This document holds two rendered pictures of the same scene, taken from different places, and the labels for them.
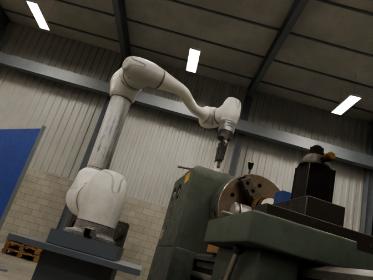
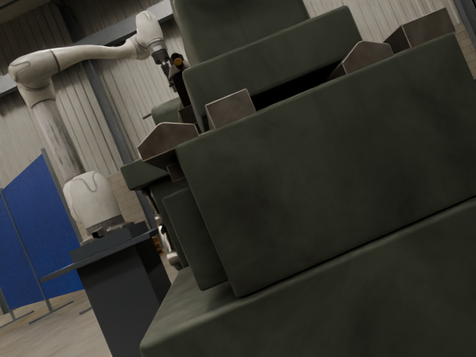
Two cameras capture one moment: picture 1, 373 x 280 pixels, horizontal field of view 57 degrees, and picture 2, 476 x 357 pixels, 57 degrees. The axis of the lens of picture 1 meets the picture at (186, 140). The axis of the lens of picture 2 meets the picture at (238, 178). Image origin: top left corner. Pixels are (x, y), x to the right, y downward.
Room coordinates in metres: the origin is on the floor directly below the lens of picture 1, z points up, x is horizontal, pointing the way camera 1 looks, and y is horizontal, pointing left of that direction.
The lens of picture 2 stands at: (-0.35, -0.46, 0.78)
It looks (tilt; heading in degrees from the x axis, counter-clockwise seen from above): 1 degrees up; 4
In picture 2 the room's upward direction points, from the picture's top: 23 degrees counter-clockwise
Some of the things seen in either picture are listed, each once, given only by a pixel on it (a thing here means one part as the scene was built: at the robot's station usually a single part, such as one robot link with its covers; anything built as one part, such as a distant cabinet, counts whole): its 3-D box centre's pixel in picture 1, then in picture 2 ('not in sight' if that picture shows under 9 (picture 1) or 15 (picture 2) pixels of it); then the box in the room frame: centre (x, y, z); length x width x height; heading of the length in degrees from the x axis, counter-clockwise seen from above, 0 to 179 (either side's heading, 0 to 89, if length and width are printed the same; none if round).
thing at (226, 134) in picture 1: (223, 140); (163, 62); (1.72, -0.19, 1.46); 0.08 x 0.07 x 0.09; 7
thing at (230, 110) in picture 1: (229, 111); (148, 29); (1.73, -0.19, 1.64); 0.13 x 0.11 x 0.16; 32
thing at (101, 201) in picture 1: (104, 197); (93, 197); (1.41, 0.26, 0.97); 0.18 x 0.16 x 0.22; 32
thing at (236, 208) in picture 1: (235, 211); not in sight; (0.82, -0.16, 0.95); 0.07 x 0.04 x 0.04; 97
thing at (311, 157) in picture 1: (314, 162); (180, 69); (0.84, -0.34, 1.14); 0.08 x 0.08 x 0.03
